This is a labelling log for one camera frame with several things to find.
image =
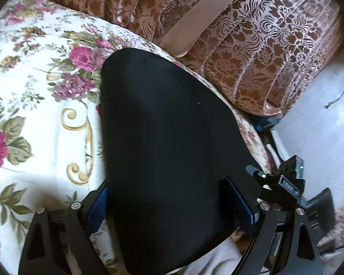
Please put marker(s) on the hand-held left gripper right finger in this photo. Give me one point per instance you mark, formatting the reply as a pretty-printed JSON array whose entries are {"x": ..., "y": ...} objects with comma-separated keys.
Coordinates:
[{"x": 242, "y": 204}]

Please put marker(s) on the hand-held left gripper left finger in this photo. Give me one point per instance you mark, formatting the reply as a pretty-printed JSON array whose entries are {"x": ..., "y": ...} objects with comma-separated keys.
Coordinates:
[{"x": 99, "y": 207}]

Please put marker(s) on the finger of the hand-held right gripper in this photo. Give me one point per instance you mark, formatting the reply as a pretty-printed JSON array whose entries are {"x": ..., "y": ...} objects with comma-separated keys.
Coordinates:
[{"x": 258, "y": 173}]

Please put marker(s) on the black pants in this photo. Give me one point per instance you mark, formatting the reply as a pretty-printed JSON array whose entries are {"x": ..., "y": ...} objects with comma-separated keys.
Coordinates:
[{"x": 166, "y": 149}]

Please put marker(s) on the blue object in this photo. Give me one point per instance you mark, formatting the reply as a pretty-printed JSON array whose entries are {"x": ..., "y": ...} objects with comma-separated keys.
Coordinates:
[{"x": 268, "y": 122}]

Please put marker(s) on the white floral bedsheet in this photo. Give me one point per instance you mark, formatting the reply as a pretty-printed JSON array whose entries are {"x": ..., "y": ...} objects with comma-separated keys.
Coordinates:
[{"x": 31, "y": 91}]

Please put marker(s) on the beige satin cloth strip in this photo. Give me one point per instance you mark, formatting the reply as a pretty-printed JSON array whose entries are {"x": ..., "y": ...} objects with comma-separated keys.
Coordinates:
[{"x": 206, "y": 14}]

